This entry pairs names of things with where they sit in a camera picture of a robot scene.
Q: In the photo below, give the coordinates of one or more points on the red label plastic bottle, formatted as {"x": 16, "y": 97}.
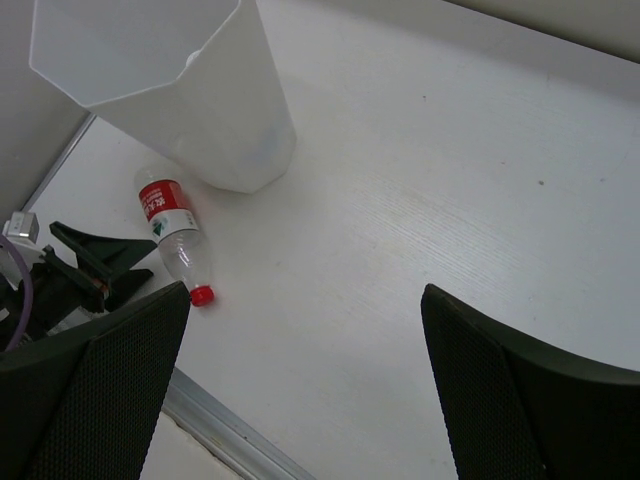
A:
{"x": 183, "y": 247}

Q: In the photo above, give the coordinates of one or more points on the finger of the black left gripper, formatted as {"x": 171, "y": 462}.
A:
{"x": 124, "y": 288}
{"x": 99, "y": 256}

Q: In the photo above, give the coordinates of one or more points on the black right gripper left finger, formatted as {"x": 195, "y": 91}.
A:
{"x": 75, "y": 390}

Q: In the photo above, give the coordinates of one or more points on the white octagonal plastic bin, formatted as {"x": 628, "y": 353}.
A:
{"x": 195, "y": 81}

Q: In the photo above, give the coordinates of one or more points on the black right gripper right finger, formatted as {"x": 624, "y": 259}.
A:
{"x": 516, "y": 407}

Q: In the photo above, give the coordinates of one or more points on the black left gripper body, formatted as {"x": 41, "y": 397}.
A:
{"x": 63, "y": 296}

